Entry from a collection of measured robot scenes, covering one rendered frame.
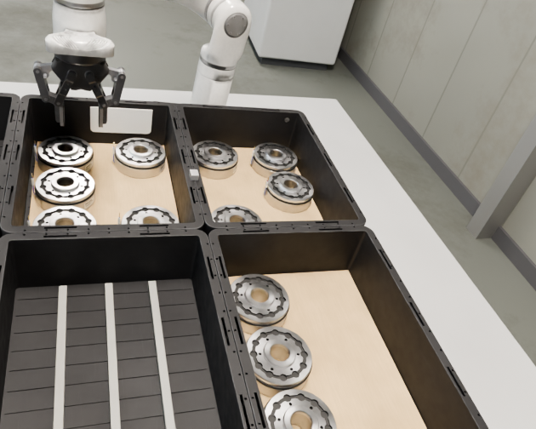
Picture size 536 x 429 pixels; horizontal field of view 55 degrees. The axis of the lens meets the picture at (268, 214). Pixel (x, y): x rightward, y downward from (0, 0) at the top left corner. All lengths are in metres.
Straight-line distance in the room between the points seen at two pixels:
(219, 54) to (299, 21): 2.44
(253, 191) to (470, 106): 2.05
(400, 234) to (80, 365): 0.86
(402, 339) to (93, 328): 0.47
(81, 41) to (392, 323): 0.63
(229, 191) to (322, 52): 2.82
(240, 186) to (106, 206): 0.28
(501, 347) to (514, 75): 1.80
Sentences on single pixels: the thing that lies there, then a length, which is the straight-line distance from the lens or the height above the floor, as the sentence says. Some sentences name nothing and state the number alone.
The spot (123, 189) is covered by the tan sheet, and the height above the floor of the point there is 0.83.
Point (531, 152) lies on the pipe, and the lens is 2.53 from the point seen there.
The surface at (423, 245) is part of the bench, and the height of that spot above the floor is 0.70.
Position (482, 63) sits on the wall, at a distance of 2.97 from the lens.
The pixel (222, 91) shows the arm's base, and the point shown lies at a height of 0.89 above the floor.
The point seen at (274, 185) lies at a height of 0.86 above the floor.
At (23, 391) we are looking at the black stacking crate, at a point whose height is 0.83.
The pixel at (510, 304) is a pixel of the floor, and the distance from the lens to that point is 2.52.
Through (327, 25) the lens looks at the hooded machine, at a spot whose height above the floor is 0.34.
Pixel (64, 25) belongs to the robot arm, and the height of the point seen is 1.17.
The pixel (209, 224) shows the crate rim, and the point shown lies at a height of 0.93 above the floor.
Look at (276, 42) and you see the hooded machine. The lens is 3.70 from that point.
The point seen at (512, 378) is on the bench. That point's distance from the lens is 1.18.
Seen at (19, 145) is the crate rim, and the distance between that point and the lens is 0.99.
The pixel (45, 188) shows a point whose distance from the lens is 1.00.
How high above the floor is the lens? 1.49
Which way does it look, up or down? 39 degrees down
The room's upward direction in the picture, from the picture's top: 16 degrees clockwise
